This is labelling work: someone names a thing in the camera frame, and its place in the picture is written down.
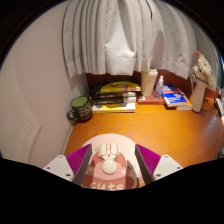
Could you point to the white flat device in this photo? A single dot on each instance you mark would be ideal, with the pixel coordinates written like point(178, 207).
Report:
point(220, 107)

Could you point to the white and yellow spine book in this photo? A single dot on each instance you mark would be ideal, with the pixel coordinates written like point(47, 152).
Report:
point(113, 107)

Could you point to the clear spray bottle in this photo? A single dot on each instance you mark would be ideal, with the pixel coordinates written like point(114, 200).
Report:
point(158, 90)

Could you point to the cream tumbler with lid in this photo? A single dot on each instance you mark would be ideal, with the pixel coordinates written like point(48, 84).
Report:
point(148, 83)

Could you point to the pink cartoon mouse pad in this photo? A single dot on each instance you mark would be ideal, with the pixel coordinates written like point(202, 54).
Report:
point(125, 146)

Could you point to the orange cover book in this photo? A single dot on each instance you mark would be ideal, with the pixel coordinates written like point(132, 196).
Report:
point(188, 106)

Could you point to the white pitcher vase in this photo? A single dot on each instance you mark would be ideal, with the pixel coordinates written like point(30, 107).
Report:
point(198, 96)

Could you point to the white daisy flower bunch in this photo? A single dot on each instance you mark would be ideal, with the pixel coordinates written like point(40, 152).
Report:
point(204, 70)

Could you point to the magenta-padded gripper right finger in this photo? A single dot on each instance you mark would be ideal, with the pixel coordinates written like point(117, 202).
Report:
point(165, 165)

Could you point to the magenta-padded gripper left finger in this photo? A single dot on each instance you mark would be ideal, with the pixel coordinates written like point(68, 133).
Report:
point(61, 165)

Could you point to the white computer mouse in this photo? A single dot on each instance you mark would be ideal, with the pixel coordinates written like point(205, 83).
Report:
point(109, 165)

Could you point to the dark green mug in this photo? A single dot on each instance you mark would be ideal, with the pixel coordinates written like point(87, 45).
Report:
point(81, 108)

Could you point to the white pleated curtain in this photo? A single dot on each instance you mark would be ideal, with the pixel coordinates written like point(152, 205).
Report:
point(126, 33)

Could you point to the red-brown notebook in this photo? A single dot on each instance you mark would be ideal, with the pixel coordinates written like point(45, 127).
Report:
point(148, 100)

